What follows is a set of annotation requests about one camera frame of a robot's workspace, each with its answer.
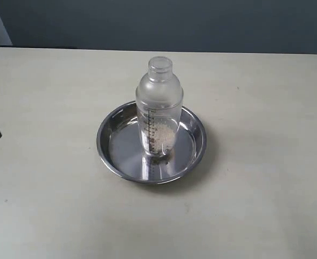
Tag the clear plastic shaker bottle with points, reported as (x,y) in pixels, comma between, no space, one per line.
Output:
(159,98)

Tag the round stainless steel plate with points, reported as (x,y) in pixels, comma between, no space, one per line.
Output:
(119,146)

